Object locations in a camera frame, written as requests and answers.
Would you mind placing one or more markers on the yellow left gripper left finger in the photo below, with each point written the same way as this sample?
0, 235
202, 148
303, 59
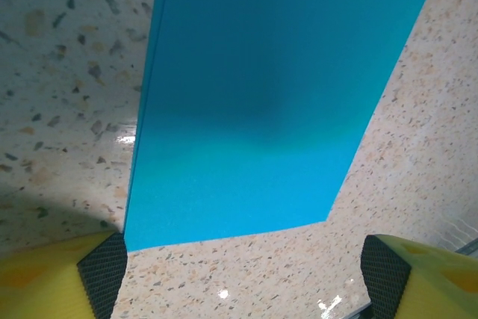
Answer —
37, 289

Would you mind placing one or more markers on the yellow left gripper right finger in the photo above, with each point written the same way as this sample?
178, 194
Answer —
440, 293

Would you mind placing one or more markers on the blue paper sheet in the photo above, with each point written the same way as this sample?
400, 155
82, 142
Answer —
261, 110

